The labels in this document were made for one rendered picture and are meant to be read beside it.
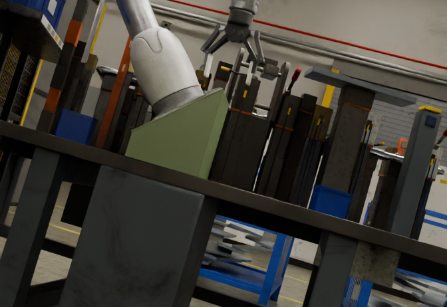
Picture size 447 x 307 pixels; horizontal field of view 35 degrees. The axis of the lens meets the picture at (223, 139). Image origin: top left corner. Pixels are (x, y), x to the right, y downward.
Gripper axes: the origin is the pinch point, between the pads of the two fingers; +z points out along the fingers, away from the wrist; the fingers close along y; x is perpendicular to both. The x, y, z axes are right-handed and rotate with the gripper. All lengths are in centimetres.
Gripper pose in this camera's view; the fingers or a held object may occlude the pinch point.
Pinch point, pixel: (227, 77)
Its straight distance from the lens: 215.0
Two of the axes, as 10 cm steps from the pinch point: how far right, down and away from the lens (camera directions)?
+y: 9.4, 2.0, -2.9
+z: -2.2, 9.7, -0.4
